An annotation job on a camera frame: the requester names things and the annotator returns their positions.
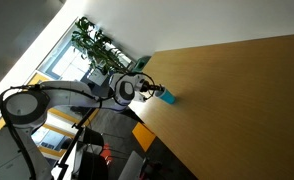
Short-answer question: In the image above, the teal bin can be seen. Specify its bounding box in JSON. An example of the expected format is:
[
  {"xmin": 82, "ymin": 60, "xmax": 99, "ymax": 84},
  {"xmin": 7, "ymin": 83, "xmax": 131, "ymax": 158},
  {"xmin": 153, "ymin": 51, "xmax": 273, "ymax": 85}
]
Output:
[{"xmin": 131, "ymin": 55, "xmax": 152, "ymax": 75}]

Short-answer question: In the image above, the black tripod stand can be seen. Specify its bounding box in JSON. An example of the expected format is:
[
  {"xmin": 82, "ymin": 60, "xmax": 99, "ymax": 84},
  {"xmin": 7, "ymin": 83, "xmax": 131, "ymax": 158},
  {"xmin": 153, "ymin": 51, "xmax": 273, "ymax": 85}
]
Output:
[{"xmin": 55, "ymin": 107, "xmax": 100, "ymax": 180}]

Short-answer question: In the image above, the blue plastic cup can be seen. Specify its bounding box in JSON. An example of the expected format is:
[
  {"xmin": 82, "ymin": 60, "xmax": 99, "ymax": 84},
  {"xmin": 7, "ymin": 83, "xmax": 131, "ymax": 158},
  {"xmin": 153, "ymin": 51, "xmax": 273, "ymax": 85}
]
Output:
[{"xmin": 155, "ymin": 85, "xmax": 177, "ymax": 106}]

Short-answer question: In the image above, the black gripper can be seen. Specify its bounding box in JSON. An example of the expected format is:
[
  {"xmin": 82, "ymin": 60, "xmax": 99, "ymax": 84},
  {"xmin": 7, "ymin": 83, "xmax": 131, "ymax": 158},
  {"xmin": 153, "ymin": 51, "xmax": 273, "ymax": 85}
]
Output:
[{"xmin": 140, "ymin": 81, "xmax": 166, "ymax": 96}]

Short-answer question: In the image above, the black office chair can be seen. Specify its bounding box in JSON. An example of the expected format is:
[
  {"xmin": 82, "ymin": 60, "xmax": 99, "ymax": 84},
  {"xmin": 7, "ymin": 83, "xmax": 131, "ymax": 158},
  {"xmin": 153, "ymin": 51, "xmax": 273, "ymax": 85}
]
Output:
[{"xmin": 76, "ymin": 127, "xmax": 110, "ymax": 180}]

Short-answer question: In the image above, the green leafy indoor plant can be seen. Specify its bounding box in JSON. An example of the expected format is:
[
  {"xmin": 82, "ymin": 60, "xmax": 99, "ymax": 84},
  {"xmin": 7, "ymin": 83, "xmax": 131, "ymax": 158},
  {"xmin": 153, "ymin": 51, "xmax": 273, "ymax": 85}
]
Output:
[{"xmin": 70, "ymin": 16, "xmax": 135, "ymax": 75}]

